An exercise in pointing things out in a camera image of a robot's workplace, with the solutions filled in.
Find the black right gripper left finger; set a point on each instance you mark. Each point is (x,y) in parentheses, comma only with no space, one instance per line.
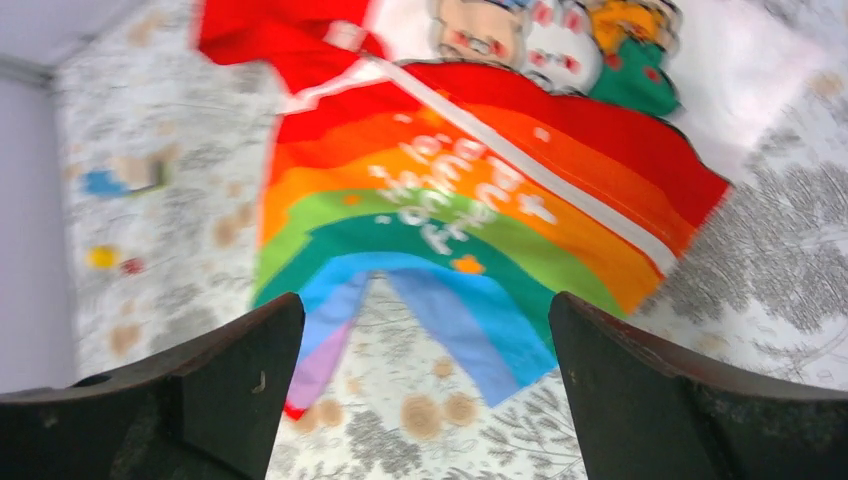
(208,408)

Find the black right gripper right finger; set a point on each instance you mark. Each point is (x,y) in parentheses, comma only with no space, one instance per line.
(646,408)

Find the rainbow red white kids jacket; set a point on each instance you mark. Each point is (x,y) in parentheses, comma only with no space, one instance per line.
(488,155)

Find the small red die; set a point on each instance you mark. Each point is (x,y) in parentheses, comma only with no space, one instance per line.
(132,266)

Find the small yellow cube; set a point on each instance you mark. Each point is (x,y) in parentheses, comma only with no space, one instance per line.
(103,257)

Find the blue white toy block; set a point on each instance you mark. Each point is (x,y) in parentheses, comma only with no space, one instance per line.
(125,176)

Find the floral patterned table mat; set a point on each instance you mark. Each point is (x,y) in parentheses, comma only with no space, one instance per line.
(765,287)

